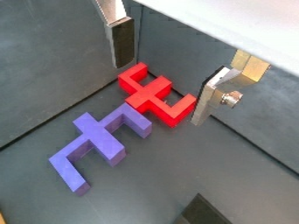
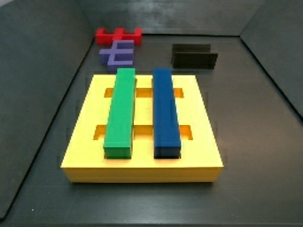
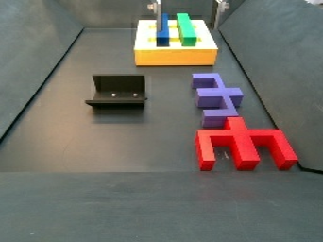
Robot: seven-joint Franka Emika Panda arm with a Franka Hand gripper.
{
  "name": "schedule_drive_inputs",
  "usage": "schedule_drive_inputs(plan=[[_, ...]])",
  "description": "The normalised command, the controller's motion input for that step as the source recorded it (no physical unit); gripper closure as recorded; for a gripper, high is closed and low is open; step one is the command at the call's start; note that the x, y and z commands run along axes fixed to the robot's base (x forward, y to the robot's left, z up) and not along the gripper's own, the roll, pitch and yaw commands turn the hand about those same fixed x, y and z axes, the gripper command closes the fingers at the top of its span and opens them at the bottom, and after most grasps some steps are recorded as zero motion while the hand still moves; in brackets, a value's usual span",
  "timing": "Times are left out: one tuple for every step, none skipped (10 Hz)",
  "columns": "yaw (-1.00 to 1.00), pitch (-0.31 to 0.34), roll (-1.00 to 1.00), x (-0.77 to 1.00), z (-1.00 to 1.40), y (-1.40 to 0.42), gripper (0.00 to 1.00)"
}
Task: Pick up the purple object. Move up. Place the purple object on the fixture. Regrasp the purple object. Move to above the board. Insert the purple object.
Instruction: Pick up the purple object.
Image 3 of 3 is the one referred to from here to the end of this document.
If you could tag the purple cross-shaped block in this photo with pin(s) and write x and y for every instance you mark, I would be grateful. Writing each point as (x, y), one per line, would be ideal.
(218, 100)

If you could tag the yellow slotted board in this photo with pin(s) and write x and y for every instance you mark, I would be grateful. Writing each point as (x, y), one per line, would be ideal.
(175, 54)

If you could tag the black angle fixture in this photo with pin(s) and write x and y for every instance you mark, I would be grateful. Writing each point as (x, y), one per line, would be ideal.
(117, 90)

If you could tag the green bar block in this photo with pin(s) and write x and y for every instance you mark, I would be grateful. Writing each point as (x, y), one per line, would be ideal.
(186, 29)

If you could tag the blue bar block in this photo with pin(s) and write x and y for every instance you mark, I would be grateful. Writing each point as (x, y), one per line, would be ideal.
(163, 32)

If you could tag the red cross-shaped block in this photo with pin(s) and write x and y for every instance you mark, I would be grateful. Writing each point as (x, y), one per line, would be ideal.
(242, 139)

